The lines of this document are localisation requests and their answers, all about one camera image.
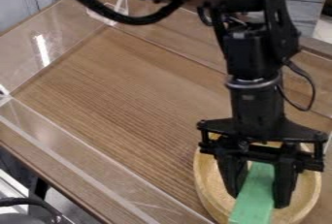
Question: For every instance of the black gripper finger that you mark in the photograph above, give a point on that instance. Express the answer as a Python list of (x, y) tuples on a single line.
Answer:
[(233, 169), (284, 182)]

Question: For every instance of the black table leg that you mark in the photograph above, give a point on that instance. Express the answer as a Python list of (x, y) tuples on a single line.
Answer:
[(39, 188)]

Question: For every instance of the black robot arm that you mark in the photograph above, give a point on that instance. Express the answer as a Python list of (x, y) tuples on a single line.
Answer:
[(258, 40)]

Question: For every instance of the brown wooden bowl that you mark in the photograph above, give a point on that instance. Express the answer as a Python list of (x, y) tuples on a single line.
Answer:
[(218, 202)]

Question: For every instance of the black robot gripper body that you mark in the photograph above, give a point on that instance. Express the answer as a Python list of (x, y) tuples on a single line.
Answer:
[(258, 134)]

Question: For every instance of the green rectangular block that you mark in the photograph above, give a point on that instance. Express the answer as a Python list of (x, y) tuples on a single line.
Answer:
[(253, 205)]

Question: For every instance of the clear acrylic corner bracket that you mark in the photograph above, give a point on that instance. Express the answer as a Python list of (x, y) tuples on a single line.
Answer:
[(119, 6)]

